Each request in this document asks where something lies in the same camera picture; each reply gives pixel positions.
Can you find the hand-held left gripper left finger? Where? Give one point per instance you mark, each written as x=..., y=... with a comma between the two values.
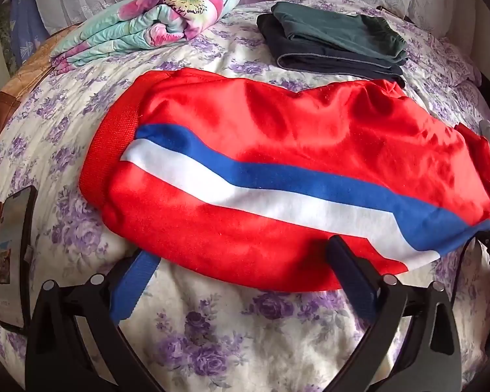
x=132, y=290

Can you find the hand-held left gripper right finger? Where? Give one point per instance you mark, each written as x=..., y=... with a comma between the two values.
x=353, y=281

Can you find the red striped pants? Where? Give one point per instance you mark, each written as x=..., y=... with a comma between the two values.
x=269, y=130

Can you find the folded black pants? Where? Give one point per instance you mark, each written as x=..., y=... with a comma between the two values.
x=310, y=59

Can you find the folded dark green pants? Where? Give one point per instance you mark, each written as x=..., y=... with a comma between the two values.
x=335, y=28

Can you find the purple floral bed quilt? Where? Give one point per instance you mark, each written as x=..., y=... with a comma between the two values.
x=212, y=335

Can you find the smartphone in brown wallet case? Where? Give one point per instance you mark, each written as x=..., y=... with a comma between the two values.
x=14, y=253

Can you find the brown patchwork pillow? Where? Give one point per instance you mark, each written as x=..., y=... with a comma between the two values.
x=20, y=90

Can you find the folded floral blanket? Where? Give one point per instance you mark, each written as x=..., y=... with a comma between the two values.
x=155, y=20

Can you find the blue patterned cloth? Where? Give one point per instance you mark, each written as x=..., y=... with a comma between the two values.
x=24, y=20

